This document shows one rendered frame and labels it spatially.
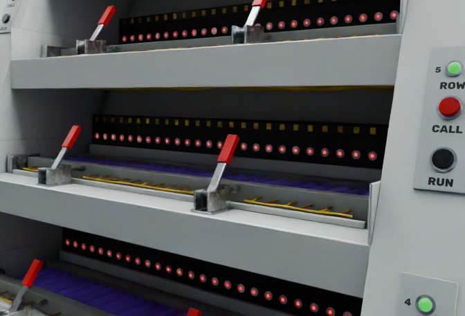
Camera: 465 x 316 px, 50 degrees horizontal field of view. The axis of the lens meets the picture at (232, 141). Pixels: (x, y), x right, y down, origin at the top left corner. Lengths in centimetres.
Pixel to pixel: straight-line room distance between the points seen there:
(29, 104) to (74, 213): 29
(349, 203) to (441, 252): 13
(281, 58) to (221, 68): 8
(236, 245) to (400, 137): 18
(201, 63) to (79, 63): 22
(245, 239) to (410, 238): 15
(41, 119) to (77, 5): 22
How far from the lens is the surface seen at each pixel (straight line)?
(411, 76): 45
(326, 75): 49
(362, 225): 48
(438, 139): 43
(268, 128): 67
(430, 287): 41
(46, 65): 79
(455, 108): 43
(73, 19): 94
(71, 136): 72
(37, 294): 76
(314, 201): 52
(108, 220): 60
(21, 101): 87
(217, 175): 53
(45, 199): 69
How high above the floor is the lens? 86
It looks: 12 degrees up
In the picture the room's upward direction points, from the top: 12 degrees clockwise
